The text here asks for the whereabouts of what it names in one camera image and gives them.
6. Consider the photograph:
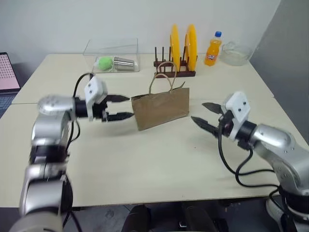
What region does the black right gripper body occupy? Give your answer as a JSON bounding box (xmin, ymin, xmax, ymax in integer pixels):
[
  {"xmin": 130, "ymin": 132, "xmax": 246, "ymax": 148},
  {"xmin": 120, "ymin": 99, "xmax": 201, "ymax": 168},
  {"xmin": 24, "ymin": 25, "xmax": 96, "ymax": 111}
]
[{"xmin": 218, "ymin": 106, "xmax": 234, "ymax": 136}]

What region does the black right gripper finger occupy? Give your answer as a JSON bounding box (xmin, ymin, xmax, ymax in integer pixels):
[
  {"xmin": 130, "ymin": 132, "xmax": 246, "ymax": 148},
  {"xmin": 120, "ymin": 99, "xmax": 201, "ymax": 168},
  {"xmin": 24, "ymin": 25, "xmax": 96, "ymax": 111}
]
[
  {"xmin": 191, "ymin": 116, "xmax": 222, "ymax": 139},
  {"xmin": 201, "ymin": 102, "xmax": 227, "ymax": 115}
]

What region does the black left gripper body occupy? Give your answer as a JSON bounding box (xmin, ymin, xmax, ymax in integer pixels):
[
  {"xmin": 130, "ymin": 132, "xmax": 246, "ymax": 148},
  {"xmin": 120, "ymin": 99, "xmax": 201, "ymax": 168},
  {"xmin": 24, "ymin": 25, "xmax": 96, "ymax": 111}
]
[{"xmin": 91, "ymin": 96, "xmax": 110, "ymax": 123}]

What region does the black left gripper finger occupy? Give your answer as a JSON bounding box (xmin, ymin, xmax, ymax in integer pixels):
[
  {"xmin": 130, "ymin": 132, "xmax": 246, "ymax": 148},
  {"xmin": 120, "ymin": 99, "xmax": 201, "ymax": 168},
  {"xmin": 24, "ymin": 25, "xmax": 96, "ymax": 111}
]
[
  {"xmin": 106, "ymin": 94, "xmax": 130, "ymax": 103},
  {"xmin": 106, "ymin": 112, "xmax": 135, "ymax": 122}
]

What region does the brown paper bag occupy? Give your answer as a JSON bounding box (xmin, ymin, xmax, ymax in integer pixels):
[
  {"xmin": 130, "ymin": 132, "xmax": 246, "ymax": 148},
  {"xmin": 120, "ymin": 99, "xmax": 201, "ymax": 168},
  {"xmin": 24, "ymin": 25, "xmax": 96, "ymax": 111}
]
[{"xmin": 131, "ymin": 61, "xmax": 190, "ymax": 131}]

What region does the silver metal cup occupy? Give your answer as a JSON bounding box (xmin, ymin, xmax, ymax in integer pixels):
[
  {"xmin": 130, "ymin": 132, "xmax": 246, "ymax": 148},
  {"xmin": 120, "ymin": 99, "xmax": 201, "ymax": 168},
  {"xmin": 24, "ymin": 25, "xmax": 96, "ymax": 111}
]
[{"xmin": 113, "ymin": 57, "xmax": 136, "ymax": 71}]

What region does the green fuzzy ball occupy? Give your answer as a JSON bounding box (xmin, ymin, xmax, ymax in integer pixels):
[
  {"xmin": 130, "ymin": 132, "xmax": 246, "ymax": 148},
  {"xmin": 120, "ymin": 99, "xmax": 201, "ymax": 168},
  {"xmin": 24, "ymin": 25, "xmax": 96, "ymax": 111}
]
[{"xmin": 97, "ymin": 57, "xmax": 113, "ymax": 71}]

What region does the clear plastic box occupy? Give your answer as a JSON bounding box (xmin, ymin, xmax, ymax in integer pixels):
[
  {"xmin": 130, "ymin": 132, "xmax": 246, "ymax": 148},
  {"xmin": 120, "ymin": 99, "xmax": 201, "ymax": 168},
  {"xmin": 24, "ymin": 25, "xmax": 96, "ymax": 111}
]
[{"xmin": 83, "ymin": 37, "xmax": 141, "ymax": 73}]

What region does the dark wooden dish rack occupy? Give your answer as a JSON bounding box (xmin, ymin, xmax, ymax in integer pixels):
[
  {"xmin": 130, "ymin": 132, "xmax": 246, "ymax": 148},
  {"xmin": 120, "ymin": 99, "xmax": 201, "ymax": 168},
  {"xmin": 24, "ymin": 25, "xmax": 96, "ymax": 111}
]
[{"xmin": 153, "ymin": 46, "xmax": 198, "ymax": 78}]

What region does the orange soda bottle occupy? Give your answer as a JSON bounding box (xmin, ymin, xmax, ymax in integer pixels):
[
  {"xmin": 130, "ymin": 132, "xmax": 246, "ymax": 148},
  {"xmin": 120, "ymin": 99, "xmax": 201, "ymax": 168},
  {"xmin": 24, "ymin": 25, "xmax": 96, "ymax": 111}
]
[{"xmin": 204, "ymin": 31, "xmax": 223, "ymax": 67}]

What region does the clear glass bowl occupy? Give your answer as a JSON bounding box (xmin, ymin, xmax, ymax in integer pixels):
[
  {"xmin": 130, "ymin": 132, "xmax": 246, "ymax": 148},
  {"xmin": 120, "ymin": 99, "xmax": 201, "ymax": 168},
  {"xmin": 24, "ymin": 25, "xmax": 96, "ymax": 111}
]
[{"xmin": 221, "ymin": 41, "xmax": 253, "ymax": 67}]

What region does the yellow plate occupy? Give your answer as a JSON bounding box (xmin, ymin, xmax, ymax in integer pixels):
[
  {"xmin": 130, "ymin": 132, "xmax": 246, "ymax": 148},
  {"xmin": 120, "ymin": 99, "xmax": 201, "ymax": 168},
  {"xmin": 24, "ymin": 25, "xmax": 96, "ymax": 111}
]
[
  {"xmin": 184, "ymin": 23, "xmax": 198, "ymax": 72},
  {"xmin": 170, "ymin": 23, "xmax": 181, "ymax": 73}
]

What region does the dark rounded robot leg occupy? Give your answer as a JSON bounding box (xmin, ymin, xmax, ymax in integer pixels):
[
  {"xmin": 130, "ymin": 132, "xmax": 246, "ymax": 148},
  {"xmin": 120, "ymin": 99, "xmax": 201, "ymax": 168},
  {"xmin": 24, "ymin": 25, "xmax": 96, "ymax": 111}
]
[
  {"xmin": 175, "ymin": 202, "xmax": 229, "ymax": 232},
  {"xmin": 122, "ymin": 204, "xmax": 152, "ymax": 232}
]

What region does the laptop with pink screen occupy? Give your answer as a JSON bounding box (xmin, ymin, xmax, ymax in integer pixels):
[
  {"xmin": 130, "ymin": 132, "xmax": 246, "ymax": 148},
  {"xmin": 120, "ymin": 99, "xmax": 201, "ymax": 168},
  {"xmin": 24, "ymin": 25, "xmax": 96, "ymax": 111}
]
[{"xmin": 0, "ymin": 52, "xmax": 21, "ymax": 119}]

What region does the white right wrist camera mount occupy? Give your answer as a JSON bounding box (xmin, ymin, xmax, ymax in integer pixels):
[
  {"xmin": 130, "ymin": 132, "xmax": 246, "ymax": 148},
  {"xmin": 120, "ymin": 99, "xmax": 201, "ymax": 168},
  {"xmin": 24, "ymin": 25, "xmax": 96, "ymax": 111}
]
[{"xmin": 223, "ymin": 91, "xmax": 252, "ymax": 141}]

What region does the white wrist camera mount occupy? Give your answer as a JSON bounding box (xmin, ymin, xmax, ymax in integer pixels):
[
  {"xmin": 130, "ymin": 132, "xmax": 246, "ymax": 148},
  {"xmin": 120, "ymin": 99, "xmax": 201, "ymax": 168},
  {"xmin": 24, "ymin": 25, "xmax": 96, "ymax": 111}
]
[
  {"xmin": 84, "ymin": 75, "xmax": 109, "ymax": 121},
  {"xmin": 223, "ymin": 91, "xmax": 252, "ymax": 141}
]

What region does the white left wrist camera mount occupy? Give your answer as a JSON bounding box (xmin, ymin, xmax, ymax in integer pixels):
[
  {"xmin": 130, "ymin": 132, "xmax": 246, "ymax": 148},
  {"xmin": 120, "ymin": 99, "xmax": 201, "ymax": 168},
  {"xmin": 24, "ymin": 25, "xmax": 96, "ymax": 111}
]
[{"xmin": 84, "ymin": 75, "xmax": 109, "ymax": 121}]

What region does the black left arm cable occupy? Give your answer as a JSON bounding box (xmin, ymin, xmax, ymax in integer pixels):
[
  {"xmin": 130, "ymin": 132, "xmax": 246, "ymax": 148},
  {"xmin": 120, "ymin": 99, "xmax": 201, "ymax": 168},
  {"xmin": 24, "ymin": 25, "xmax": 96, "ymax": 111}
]
[{"xmin": 63, "ymin": 72, "xmax": 94, "ymax": 153}]

